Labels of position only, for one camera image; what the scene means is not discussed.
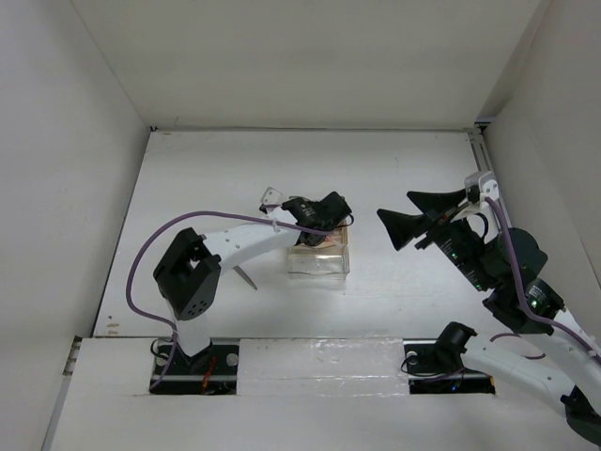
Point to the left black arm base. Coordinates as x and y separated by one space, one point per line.
214 372

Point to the black handled scissors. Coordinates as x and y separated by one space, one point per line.
245 277

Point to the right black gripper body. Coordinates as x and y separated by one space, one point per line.
462 243

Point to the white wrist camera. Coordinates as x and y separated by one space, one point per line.
479 187
271 204

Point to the clear plastic tray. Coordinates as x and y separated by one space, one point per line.
327 262

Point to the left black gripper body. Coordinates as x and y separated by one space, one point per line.
319 241

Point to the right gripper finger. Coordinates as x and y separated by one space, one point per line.
437 205
402 228

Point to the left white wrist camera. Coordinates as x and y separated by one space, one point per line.
271 204

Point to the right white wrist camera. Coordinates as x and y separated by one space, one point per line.
479 187

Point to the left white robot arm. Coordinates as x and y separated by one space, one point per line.
189 272

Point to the aluminium rail right side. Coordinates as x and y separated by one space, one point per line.
479 150

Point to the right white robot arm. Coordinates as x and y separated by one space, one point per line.
566 374

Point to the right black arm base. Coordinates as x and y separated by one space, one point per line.
434 365

